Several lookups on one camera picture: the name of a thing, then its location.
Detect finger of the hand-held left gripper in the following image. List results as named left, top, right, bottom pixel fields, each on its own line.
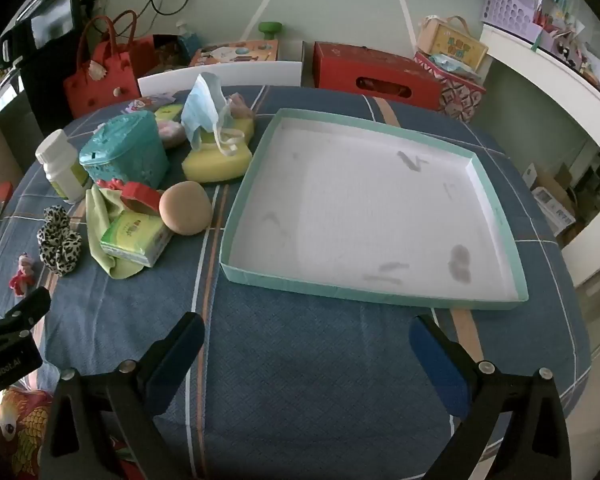
left=0, top=287, right=52, bottom=343

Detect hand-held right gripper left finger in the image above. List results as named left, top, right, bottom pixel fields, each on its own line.
left=39, top=311, right=206, bottom=480

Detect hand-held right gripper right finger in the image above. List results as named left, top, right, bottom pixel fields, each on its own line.
left=409, top=314, right=573, bottom=480

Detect small red doll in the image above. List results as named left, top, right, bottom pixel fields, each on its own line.
left=8, top=252, right=36, bottom=295

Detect leopard print scrunchie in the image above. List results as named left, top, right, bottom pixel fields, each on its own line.
left=36, top=206, right=83, bottom=277

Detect light green cloth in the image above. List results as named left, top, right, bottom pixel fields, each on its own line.
left=85, top=183, right=146, bottom=280

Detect green tissue pack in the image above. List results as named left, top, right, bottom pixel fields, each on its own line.
left=100, top=210, right=175, bottom=268

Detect beige round puff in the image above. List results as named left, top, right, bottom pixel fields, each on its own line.
left=159, top=180, right=214, bottom=235

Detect red plastic toy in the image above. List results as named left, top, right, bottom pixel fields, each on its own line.
left=111, top=182, right=166, bottom=217

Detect shallow teal cardboard tray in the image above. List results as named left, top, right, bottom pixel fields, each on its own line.
left=219, top=108, right=529, bottom=311

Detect yellow sponge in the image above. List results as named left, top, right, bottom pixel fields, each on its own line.
left=182, top=110, right=255, bottom=182

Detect purple wipes packet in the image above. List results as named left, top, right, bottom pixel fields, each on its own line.
left=122, top=94, right=176, bottom=113

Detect blue face mask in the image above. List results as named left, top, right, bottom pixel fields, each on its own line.
left=181, top=73, right=246, bottom=157

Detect orange fish cushion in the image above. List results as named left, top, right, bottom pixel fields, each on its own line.
left=0, top=387, right=56, bottom=480

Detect white pill bottle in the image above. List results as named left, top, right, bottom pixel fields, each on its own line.
left=35, top=129, right=91, bottom=204

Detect teal plastic basket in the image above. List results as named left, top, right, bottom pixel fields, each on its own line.
left=78, top=111, right=170, bottom=190

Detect cardboard box with label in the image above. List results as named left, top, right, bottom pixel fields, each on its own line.
left=522, top=162, right=578, bottom=238

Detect red felt handbag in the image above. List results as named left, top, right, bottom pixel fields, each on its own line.
left=62, top=10, right=156, bottom=120

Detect red patterned box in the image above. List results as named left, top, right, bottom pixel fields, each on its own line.
left=414, top=50, right=487, bottom=123

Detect white board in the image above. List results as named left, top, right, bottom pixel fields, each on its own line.
left=137, top=61, right=303, bottom=97

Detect pale blue packets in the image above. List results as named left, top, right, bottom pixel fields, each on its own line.
left=427, top=52, right=481, bottom=81

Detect hand sanitizer bottle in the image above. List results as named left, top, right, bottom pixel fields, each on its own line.
left=176, top=20, right=201, bottom=61

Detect red cardboard box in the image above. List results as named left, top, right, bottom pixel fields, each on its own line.
left=312, top=41, right=443, bottom=111

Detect orange picture box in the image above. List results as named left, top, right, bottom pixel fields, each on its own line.
left=189, top=39, right=279, bottom=67

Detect white curved desk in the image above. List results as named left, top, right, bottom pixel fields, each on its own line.
left=480, top=22, right=600, bottom=291

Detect purple perforated basket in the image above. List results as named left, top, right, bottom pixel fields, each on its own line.
left=480, top=0, right=546, bottom=43

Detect pile of stationery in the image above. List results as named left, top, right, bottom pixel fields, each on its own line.
left=532, top=0, right=600, bottom=86

